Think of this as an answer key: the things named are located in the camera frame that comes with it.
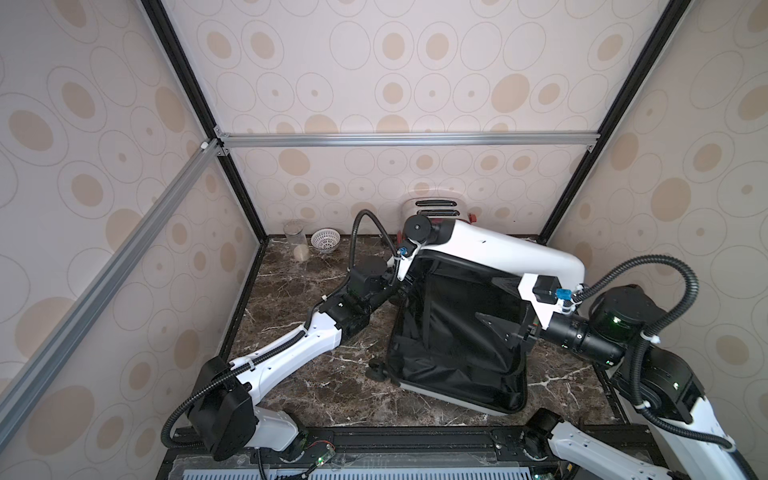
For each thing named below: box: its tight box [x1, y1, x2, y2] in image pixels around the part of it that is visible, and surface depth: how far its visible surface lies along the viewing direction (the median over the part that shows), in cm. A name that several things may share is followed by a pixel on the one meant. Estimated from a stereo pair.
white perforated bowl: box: [310, 228, 341, 252], surface depth 119 cm
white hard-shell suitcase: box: [367, 220, 586, 416], surface depth 78 cm
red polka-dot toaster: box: [402, 196, 468, 234], surface depth 108 cm
